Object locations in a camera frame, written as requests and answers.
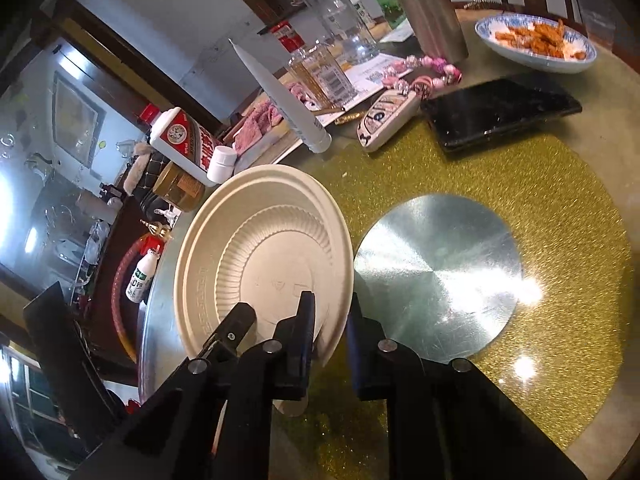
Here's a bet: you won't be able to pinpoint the silver round disc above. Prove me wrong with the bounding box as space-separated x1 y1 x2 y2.
352 194 523 361

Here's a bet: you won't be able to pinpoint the white printed paper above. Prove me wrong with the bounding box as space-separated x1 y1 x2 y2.
320 52 416 126

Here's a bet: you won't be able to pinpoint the steel thermos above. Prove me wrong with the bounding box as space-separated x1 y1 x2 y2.
380 0 468 63

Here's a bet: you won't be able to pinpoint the glass door cabinet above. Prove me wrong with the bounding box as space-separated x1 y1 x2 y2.
0 35 151 291

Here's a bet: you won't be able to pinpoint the glass cup with striped label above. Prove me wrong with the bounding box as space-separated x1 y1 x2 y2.
286 45 358 111

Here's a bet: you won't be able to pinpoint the black bag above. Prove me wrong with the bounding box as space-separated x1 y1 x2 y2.
127 152 173 211

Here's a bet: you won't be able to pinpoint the raw meat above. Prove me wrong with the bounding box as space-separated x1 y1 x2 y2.
232 82 321 153

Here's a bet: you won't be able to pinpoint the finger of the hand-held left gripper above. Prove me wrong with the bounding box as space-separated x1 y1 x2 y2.
190 303 258 361

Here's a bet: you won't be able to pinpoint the white liquor bottle red cap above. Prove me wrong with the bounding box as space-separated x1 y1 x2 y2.
140 102 233 178

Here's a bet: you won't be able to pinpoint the black flat panel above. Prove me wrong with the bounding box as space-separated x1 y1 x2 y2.
22 282 126 453

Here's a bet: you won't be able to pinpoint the black phone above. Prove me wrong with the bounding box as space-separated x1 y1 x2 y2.
420 77 583 153

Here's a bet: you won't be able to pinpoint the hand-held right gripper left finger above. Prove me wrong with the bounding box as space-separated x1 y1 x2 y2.
70 291 317 480

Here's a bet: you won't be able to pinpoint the pink bead keychain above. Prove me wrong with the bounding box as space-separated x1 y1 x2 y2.
382 54 463 98

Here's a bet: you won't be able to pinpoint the gold glitter round mat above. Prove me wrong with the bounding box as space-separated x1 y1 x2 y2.
272 122 635 480

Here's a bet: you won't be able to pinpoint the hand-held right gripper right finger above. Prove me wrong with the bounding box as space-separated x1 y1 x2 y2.
346 292 588 480

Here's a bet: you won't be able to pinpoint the small gold ornament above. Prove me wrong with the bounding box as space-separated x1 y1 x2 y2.
142 219 175 242

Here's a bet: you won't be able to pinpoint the blue patterned plate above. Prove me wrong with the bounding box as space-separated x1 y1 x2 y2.
474 12 598 73

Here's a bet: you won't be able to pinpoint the red hose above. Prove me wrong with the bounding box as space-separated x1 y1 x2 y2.
112 239 168 363

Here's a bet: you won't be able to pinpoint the small white pill bottle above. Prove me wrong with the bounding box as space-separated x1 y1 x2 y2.
206 146 237 183

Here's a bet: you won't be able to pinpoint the fried food pieces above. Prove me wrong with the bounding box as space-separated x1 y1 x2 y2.
495 19 588 58

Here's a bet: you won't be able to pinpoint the small white drink bottle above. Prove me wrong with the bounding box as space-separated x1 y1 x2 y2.
125 250 160 304

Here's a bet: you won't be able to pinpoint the clear glass mug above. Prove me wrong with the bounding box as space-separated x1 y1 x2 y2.
295 0 381 66

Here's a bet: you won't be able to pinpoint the brown jar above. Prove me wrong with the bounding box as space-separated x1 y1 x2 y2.
152 162 206 213

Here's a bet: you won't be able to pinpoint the white car key case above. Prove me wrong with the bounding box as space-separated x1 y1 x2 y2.
356 87 421 153

